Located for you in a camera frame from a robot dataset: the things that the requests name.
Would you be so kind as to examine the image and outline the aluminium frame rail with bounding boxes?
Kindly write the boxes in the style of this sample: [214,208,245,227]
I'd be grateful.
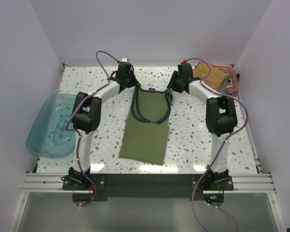
[21,173,276,193]

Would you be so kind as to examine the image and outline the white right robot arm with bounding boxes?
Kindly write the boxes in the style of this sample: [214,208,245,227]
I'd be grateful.
[167,61,238,190]

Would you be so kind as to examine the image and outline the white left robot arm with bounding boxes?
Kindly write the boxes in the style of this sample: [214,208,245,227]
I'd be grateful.
[66,61,138,189]

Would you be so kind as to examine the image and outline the striped folded tank top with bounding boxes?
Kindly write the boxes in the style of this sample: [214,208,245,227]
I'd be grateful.
[217,78,233,94]

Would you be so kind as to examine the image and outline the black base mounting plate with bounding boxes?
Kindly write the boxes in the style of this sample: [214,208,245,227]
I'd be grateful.
[62,173,234,203]

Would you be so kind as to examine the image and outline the olive green tank top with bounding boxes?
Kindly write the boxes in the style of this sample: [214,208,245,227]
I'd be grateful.
[118,85,173,165]

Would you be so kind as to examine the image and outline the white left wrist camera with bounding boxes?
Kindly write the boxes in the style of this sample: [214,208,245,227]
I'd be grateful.
[119,57,130,63]

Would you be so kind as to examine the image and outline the red patterned folded tank top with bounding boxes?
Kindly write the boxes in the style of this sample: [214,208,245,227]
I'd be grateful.
[211,64,240,98]

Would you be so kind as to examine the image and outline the tan ribbed tank top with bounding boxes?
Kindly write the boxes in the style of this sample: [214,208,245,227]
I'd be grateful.
[192,62,229,90]

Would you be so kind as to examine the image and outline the translucent blue plastic bin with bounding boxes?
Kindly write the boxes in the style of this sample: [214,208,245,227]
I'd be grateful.
[26,94,76,158]

